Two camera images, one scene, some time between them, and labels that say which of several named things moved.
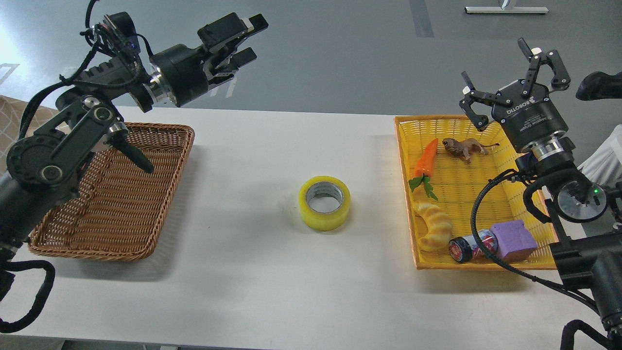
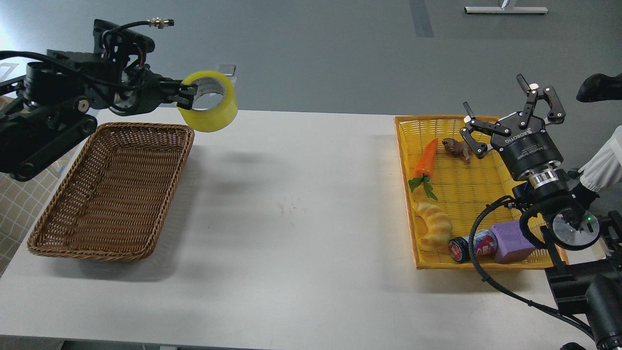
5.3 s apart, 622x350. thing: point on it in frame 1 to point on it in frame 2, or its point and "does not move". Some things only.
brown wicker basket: x=122 y=208 does not move
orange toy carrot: x=423 y=168 does not move
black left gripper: x=180 y=73 to x=149 y=88
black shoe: x=599 y=85 does not move
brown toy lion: x=464 y=147 does not move
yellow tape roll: x=325 y=221 to x=215 y=119
